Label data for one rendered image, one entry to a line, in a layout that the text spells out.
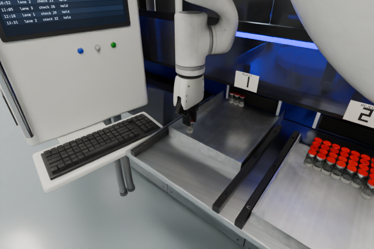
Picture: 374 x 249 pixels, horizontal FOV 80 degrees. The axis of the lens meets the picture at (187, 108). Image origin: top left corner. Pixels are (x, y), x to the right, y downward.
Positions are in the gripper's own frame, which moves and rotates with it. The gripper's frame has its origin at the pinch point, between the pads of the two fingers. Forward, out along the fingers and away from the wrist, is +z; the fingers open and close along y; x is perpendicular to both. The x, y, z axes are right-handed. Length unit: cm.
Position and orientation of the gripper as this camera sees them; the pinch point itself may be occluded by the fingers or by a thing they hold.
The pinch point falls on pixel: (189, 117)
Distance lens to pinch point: 71.7
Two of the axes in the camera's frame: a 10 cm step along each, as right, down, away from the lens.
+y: -6.3, 3.9, -6.7
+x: 7.8, 3.2, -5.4
